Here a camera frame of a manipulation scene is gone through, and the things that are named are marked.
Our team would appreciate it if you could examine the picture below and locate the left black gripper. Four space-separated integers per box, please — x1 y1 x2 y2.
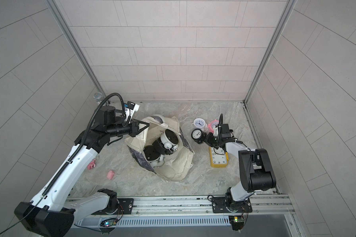
106 118 150 138

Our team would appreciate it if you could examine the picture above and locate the pink alarm clock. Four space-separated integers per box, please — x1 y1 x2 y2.
208 119 219 133

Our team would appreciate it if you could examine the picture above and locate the black alarm clock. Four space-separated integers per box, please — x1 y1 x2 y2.
191 128 206 144

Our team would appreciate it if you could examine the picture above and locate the yellow rectangular alarm clock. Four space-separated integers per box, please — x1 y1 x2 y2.
209 147 229 168

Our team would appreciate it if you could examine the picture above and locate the white twin-bell alarm clock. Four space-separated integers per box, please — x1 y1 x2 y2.
193 118 208 132

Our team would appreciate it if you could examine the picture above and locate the large white twin-bell clock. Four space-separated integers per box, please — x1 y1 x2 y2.
160 129 179 152

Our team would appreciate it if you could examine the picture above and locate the beige canvas tote bag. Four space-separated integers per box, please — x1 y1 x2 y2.
125 115 195 181

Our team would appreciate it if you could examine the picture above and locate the large black round clock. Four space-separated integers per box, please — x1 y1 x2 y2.
152 138 172 155

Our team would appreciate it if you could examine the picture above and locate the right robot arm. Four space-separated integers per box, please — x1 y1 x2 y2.
204 133 276 213

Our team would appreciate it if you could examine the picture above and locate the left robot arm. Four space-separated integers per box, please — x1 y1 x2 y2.
14 101 149 237

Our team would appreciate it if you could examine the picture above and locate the silver clock black back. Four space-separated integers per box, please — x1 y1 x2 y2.
143 145 165 167

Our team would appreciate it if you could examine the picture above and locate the glitter microphone on stand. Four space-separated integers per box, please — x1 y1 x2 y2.
93 91 104 104

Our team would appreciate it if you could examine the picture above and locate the small pink eraser piece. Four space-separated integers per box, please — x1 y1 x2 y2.
106 170 115 180

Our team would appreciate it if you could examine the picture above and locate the small pink toy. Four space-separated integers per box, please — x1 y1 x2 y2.
87 159 96 170

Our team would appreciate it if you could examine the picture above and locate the right circuit board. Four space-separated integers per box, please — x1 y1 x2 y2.
228 215 246 231

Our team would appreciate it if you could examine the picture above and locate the circuit board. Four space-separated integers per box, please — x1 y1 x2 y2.
100 218 118 228
228 215 246 231

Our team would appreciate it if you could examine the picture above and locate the left circuit board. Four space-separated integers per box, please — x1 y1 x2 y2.
100 218 118 228

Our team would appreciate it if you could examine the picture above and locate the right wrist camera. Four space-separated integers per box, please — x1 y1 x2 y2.
218 123 232 140

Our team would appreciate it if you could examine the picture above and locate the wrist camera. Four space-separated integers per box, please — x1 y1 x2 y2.
218 123 232 140
125 101 139 120

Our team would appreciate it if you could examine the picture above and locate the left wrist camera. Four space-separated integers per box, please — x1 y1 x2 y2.
125 101 139 120

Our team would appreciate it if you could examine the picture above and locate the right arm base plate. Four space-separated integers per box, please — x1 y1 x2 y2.
207 195 253 213

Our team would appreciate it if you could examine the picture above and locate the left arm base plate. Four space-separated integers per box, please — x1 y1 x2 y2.
92 198 134 215

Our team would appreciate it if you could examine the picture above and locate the aluminium mounting rail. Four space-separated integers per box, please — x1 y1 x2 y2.
44 194 296 220

